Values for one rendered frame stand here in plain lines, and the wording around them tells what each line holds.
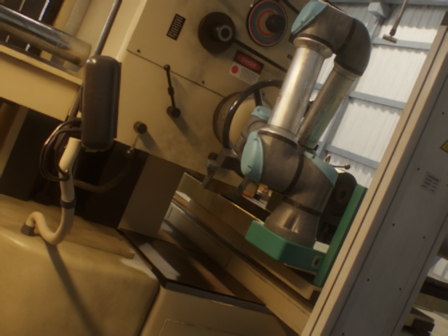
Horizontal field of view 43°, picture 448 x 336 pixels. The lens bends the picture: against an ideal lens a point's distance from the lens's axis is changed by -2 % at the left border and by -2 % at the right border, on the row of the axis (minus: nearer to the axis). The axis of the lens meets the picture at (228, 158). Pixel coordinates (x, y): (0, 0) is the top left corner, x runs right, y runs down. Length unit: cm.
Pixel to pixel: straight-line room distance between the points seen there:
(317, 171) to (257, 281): 129
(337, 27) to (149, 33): 70
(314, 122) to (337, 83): 14
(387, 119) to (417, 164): 1069
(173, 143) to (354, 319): 93
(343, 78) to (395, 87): 1085
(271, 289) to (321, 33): 140
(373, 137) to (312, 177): 1082
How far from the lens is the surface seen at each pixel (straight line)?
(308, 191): 157
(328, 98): 173
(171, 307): 245
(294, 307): 256
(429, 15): 1286
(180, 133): 215
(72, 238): 239
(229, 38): 210
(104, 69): 145
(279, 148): 153
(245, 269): 287
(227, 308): 258
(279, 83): 203
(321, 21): 164
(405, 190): 162
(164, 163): 289
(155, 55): 207
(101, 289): 229
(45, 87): 226
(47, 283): 223
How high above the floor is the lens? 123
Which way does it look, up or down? 2 degrees down
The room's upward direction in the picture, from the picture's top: 24 degrees clockwise
